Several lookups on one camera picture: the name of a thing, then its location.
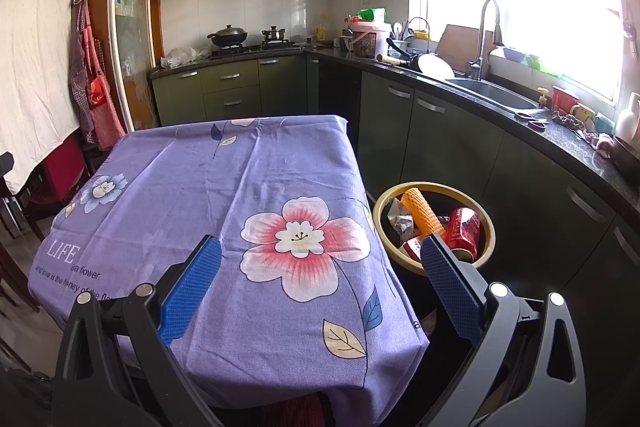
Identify white plate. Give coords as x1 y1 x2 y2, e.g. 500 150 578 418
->
417 53 455 79

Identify black wok with lid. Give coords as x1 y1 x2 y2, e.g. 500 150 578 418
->
207 25 250 48

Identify black stone countertop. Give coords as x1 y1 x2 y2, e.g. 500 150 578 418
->
149 47 640 234

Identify red chair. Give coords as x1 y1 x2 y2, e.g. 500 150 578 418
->
22 134 91 228

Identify purple floral tablecloth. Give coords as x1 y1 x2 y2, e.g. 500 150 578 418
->
27 114 431 411

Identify white wrapper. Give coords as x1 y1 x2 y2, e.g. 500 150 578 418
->
387 199 416 233

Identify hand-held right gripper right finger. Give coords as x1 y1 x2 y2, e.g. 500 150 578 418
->
420 234 588 427

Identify clear plastic bag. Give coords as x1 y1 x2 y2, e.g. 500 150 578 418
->
160 46 211 69

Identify white hanging cloth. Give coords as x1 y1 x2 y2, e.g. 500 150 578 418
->
0 0 87 196

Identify steel kitchen sink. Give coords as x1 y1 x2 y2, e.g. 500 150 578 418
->
445 77 541 110

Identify red checked apron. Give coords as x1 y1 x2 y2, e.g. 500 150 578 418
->
69 0 126 150

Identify black yellow-rimmed trash bin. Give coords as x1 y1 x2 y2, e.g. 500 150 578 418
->
372 181 497 328

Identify scissors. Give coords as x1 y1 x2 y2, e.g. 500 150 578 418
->
515 111 550 129

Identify red instant noodle cup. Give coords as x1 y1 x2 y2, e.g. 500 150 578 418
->
400 237 426 261

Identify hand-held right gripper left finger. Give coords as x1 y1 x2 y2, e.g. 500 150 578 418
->
52 234 223 427

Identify steel kitchen faucet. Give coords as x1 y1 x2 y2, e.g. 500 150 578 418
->
466 0 505 80

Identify white jug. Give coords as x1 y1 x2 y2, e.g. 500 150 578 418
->
615 92 640 143

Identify orange foam net sleeve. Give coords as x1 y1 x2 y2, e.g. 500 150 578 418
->
401 188 447 238

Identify crushed red soda can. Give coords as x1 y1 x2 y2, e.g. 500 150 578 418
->
445 207 482 258

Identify wooden cutting board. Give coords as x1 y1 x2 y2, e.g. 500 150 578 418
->
436 24 494 70

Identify utensil holder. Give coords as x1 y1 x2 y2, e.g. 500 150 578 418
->
387 18 431 56

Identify gas stove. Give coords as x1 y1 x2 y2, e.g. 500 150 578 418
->
210 41 306 58

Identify green lower kitchen cabinets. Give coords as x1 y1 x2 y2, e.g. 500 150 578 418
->
150 54 640 408

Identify white lidded bucket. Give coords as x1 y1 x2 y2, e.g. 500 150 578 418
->
351 21 393 59

